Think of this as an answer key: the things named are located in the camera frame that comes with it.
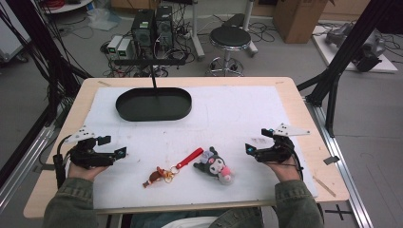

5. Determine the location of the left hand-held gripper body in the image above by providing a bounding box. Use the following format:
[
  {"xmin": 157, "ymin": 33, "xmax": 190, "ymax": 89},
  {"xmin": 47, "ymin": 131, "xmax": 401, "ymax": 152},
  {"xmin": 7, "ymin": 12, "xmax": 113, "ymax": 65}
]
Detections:
[{"xmin": 65, "ymin": 125, "xmax": 115, "ymax": 169}]

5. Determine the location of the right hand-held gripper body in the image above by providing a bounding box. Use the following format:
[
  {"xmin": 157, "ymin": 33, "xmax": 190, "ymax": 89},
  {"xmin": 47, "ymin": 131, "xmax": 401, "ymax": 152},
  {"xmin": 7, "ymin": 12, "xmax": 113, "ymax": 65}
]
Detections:
[{"xmin": 255, "ymin": 123, "xmax": 312, "ymax": 164}]

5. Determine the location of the black and pink plush toy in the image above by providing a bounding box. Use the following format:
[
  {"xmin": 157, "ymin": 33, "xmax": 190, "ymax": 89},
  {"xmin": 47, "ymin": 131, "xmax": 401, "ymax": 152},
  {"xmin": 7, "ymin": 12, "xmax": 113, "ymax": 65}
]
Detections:
[{"xmin": 193, "ymin": 146, "xmax": 236, "ymax": 186}]

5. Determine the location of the black oval tray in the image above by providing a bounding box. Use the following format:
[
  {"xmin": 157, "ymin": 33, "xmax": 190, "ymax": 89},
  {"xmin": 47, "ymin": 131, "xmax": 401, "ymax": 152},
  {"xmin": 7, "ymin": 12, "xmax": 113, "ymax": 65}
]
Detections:
[{"xmin": 115, "ymin": 86, "xmax": 193, "ymax": 123}]

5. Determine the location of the red strap cowboy figure keychain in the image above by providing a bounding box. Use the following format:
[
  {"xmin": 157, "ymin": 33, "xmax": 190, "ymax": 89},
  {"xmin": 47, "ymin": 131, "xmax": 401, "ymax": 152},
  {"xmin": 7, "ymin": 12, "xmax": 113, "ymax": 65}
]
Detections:
[{"xmin": 142, "ymin": 146, "xmax": 204, "ymax": 189}]

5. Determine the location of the person's left hand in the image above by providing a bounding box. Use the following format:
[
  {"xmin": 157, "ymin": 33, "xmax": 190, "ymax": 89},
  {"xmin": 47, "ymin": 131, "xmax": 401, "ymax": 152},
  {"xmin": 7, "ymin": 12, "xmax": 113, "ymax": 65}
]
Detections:
[{"xmin": 67, "ymin": 162, "xmax": 109, "ymax": 182}]

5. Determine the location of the person's right hand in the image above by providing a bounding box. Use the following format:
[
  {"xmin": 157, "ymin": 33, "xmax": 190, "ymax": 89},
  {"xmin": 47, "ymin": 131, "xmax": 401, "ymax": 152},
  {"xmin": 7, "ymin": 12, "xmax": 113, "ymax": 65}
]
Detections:
[{"xmin": 264, "ymin": 157, "xmax": 301, "ymax": 183}]

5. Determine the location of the wooden table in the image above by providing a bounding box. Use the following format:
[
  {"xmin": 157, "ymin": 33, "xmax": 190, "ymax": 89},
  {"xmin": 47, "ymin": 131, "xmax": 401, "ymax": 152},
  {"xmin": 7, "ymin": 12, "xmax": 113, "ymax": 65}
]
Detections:
[{"xmin": 23, "ymin": 76, "xmax": 350, "ymax": 220}]

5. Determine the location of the black tape piece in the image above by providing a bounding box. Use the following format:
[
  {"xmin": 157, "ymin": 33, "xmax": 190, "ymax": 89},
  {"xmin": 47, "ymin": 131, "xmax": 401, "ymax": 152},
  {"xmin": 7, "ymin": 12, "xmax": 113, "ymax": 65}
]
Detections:
[{"xmin": 322, "ymin": 155, "xmax": 340, "ymax": 166}]

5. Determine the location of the thin wooden stick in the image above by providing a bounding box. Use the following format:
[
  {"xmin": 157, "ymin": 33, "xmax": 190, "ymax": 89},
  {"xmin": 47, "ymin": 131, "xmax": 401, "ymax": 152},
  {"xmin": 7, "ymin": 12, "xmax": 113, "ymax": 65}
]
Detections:
[{"xmin": 313, "ymin": 176, "xmax": 337, "ymax": 198}]

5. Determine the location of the white power supply box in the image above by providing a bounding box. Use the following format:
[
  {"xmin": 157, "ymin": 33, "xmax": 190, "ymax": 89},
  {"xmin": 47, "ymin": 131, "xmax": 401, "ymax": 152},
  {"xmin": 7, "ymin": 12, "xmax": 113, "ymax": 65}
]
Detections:
[
  {"xmin": 116, "ymin": 37, "xmax": 133, "ymax": 60},
  {"xmin": 106, "ymin": 34, "xmax": 124, "ymax": 60}
]

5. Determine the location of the grey metal stand leg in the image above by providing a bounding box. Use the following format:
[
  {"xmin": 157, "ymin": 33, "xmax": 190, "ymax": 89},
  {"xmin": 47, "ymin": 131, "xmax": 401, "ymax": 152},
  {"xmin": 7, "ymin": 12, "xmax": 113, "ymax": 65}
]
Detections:
[
  {"xmin": 189, "ymin": 0, "xmax": 206, "ymax": 61},
  {"xmin": 240, "ymin": 0, "xmax": 259, "ymax": 59}
]

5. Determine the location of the black round stool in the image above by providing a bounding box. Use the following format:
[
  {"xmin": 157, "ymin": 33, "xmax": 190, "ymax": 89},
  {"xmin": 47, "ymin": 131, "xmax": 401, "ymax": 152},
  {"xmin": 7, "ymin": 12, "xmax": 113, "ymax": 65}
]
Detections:
[{"xmin": 207, "ymin": 26, "xmax": 253, "ymax": 77}]

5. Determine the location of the cardboard box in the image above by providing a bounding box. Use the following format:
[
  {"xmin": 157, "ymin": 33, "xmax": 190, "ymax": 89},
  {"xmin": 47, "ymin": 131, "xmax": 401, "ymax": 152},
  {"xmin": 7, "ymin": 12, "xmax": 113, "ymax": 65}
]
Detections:
[{"xmin": 273, "ymin": 0, "xmax": 331, "ymax": 45}]

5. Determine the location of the black computer tower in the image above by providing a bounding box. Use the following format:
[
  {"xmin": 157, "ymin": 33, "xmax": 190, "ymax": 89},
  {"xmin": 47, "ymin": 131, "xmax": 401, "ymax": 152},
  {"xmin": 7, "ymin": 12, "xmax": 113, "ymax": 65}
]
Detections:
[
  {"xmin": 155, "ymin": 5, "xmax": 175, "ymax": 50},
  {"xmin": 130, "ymin": 9, "xmax": 157, "ymax": 49}
]

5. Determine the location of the clear plastic bag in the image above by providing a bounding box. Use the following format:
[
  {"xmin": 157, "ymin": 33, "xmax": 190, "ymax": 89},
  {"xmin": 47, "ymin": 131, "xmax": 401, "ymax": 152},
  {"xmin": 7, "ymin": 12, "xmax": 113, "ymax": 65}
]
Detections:
[{"xmin": 86, "ymin": 7, "xmax": 122, "ymax": 32}]

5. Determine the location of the grey device on white board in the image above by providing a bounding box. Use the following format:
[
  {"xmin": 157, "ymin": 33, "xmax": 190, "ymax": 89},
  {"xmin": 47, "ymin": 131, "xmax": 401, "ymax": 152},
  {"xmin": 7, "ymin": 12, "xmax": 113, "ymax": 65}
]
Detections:
[{"xmin": 324, "ymin": 22, "xmax": 387, "ymax": 73}]

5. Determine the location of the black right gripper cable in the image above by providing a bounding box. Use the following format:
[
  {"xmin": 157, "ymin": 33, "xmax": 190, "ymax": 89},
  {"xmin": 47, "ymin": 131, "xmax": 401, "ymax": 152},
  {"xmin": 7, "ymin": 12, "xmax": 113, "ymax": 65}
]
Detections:
[{"xmin": 288, "ymin": 143, "xmax": 305, "ymax": 182}]

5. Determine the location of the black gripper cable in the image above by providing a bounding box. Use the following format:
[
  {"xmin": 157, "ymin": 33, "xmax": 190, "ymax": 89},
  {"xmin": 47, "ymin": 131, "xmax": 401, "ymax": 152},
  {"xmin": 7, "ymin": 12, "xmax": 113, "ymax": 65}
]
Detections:
[
  {"xmin": 52, "ymin": 135, "xmax": 72, "ymax": 189},
  {"xmin": 288, "ymin": 143, "xmax": 305, "ymax": 182}
]

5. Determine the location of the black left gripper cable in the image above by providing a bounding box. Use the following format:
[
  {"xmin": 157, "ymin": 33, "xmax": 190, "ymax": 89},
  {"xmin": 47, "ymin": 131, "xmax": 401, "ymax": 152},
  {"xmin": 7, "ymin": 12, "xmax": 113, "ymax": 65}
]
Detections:
[{"xmin": 52, "ymin": 135, "xmax": 72, "ymax": 189}]

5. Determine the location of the aluminium rail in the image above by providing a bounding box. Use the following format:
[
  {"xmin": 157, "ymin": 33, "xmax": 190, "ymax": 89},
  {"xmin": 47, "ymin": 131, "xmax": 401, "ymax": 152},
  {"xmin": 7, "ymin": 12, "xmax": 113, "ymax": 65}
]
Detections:
[
  {"xmin": 0, "ymin": 123, "xmax": 57, "ymax": 211},
  {"xmin": 304, "ymin": 96, "xmax": 375, "ymax": 228}
]

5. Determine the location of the black camera stand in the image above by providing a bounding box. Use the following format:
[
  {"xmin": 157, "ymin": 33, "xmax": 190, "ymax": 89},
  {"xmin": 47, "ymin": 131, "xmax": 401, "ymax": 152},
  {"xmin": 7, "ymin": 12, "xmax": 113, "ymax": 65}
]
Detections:
[{"xmin": 113, "ymin": 58, "xmax": 187, "ymax": 100}]

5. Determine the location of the black metal frame post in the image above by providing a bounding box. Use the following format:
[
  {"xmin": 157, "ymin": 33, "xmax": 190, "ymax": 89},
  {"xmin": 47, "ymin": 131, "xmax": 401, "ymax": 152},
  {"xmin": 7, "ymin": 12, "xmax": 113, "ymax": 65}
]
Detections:
[
  {"xmin": 0, "ymin": 0, "xmax": 93, "ymax": 127},
  {"xmin": 297, "ymin": 0, "xmax": 403, "ymax": 138}
]

